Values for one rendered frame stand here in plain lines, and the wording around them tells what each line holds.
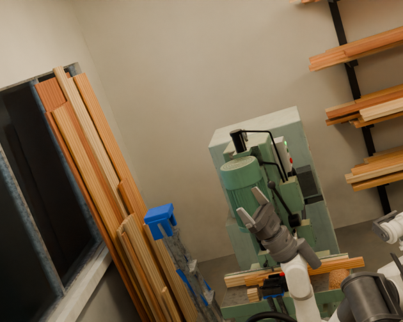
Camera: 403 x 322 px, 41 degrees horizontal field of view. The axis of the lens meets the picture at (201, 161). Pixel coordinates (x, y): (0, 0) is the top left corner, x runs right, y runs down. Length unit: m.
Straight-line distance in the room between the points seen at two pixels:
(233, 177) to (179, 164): 2.62
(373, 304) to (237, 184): 1.02
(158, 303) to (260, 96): 1.95
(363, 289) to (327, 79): 3.33
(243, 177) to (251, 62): 2.44
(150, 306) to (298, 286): 2.41
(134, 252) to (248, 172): 1.63
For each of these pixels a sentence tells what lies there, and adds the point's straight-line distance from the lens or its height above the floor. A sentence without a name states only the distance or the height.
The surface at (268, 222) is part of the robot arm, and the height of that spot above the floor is 1.55.
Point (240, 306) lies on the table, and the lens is 2.53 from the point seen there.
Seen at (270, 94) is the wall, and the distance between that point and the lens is 4.70.
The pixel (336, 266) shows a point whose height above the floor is 0.93.
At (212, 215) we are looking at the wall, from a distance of 5.05.
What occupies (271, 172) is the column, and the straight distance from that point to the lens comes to 2.58.
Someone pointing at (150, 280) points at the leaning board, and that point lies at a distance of 3.85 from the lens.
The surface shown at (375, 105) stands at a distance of 4.31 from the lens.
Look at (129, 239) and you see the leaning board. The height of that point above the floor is 0.92.
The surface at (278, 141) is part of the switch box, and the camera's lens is 2.64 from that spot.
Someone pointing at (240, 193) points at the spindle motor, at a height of 1.39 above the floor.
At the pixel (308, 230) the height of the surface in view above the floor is 1.05.
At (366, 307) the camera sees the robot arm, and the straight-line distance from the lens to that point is 1.50.
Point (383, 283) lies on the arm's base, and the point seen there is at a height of 1.33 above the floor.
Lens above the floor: 2.14
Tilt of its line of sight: 14 degrees down
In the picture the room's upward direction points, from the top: 19 degrees counter-clockwise
